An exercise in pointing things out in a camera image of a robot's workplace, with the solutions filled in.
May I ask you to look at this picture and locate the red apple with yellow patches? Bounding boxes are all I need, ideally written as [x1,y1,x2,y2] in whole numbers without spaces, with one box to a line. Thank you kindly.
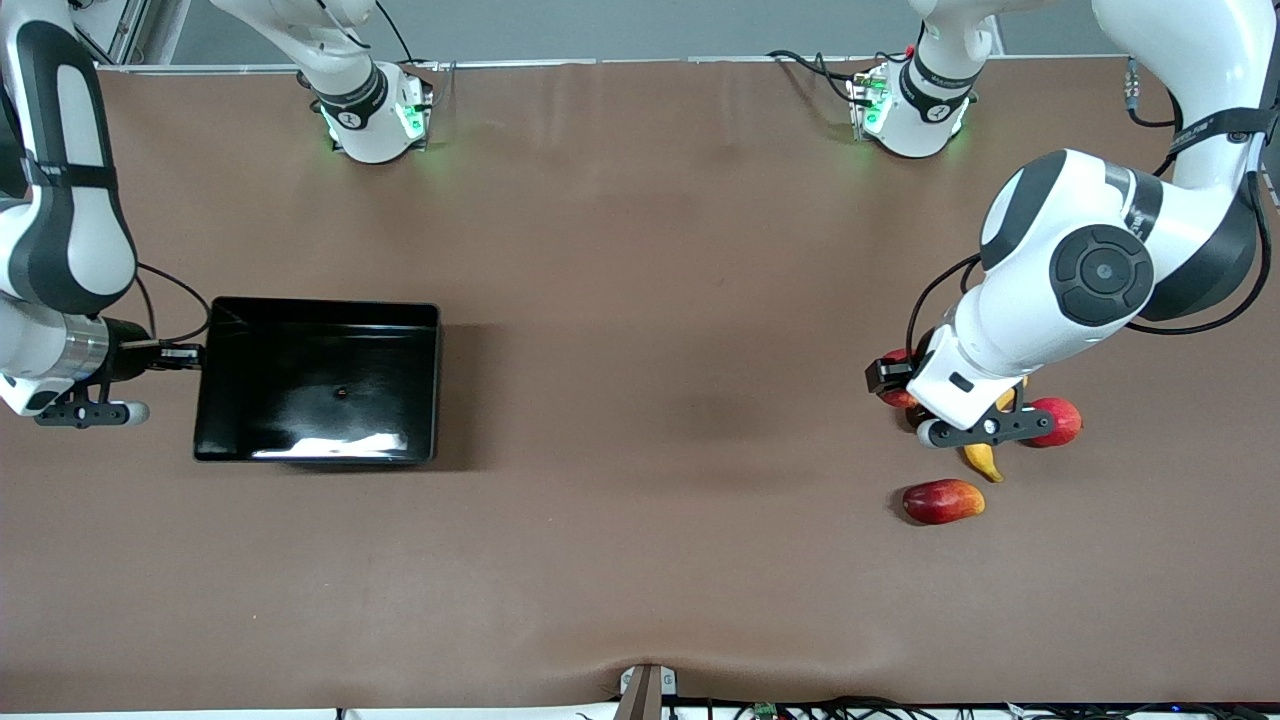
[878,348,922,410]

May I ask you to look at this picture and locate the black plastic box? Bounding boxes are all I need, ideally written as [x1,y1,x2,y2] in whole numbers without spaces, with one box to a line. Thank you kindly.
[193,297,442,467]

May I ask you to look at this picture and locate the yellow banana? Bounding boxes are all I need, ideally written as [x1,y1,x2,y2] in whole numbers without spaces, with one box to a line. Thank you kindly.
[961,384,1028,484]

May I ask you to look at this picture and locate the red yellow mango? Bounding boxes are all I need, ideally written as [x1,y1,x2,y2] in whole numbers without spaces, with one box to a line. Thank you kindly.
[901,479,987,527]

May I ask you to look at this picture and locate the brown table mat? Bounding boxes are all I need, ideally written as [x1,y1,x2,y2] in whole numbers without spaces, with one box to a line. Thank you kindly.
[0,55,1280,713]

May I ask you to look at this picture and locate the metal table edge clamp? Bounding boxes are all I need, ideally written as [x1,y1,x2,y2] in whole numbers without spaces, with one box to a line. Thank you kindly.
[614,664,680,720]

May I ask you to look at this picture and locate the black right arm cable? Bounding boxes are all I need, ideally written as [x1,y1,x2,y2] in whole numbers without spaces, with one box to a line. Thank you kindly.
[130,261,214,348]

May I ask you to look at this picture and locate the aluminium frame structure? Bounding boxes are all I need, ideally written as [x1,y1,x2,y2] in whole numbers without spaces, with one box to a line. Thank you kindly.
[70,0,153,73]

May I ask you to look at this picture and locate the black cables along table edge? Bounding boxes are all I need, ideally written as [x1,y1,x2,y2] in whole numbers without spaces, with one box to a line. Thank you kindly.
[668,694,1280,720]

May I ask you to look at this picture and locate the black cable at arm base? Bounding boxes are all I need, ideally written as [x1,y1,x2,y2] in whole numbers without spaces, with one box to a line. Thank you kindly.
[374,0,418,67]
[766,47,863,107]

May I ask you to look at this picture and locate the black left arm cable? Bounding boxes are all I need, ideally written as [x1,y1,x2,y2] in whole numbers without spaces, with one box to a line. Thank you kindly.
[903,60,1276,343]

